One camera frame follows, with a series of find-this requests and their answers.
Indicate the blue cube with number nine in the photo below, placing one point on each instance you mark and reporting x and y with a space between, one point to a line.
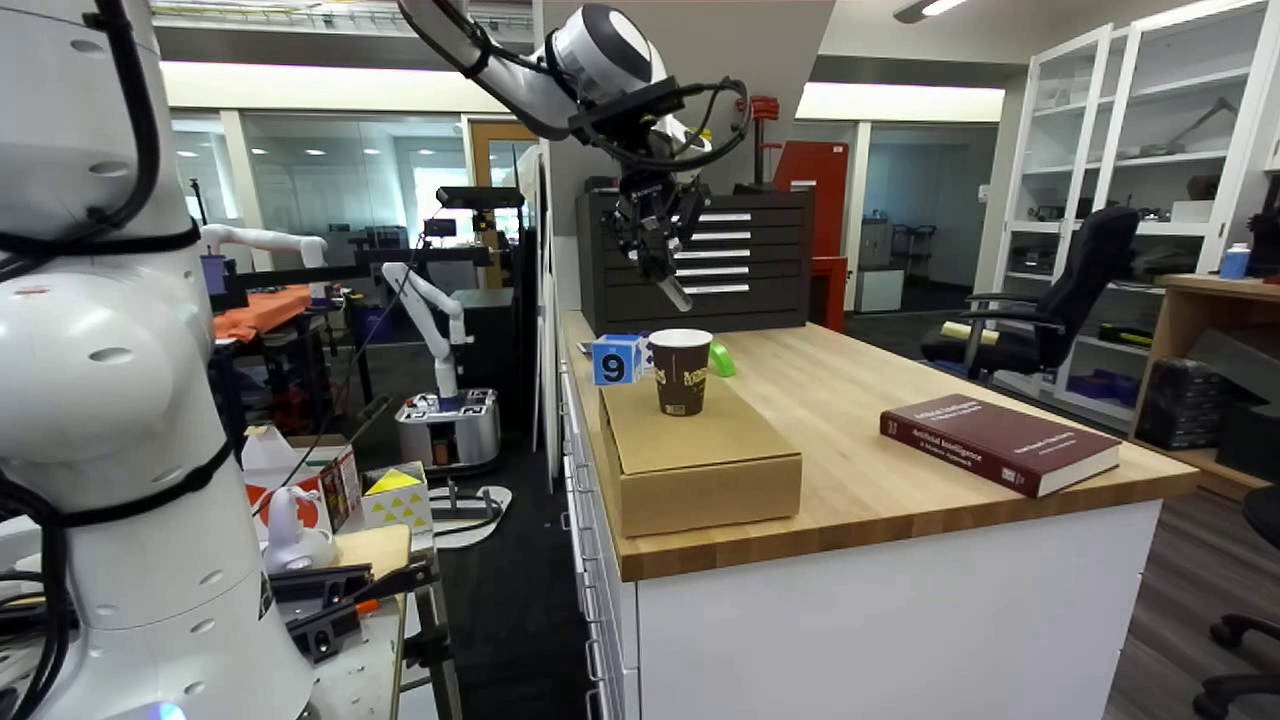
615 363

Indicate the black swivel chair base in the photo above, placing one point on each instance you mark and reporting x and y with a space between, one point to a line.
1240 641

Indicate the white open shelving unit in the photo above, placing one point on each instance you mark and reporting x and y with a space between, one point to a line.
1134 134

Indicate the small white background robot arm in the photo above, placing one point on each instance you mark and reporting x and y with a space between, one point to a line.
432 346

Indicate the wooden side desk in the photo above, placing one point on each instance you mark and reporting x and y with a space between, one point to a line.
1222 363

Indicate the orange cloth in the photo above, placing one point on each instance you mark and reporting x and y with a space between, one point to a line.
262 313

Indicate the red metal cabinet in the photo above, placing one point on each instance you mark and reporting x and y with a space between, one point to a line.
815 227

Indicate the black silver Sharpie marker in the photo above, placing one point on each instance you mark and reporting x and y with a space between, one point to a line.
675 291

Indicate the yellow white cube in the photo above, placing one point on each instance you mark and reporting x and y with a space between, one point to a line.
393 502

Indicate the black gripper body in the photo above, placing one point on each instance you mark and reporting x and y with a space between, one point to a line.
657 187

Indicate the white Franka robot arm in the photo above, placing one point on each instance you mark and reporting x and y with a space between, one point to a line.
120 402

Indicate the dark grey drawer cabinet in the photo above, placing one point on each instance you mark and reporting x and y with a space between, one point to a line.
747 264

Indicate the small green object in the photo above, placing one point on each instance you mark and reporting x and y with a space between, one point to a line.
720 358

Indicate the red white carton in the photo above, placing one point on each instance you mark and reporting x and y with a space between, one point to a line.
307 505

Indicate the black office chair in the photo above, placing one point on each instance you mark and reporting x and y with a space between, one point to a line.
1064 294

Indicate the dark red hardcover book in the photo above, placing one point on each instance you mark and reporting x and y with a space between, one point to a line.
1000 447

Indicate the brown paper coffee cup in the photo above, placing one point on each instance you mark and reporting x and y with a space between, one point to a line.
683 373

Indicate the white robot body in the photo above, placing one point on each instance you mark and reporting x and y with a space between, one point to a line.
143 175

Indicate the flat brown cardboard box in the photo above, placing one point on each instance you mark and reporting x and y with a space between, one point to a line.
703 462

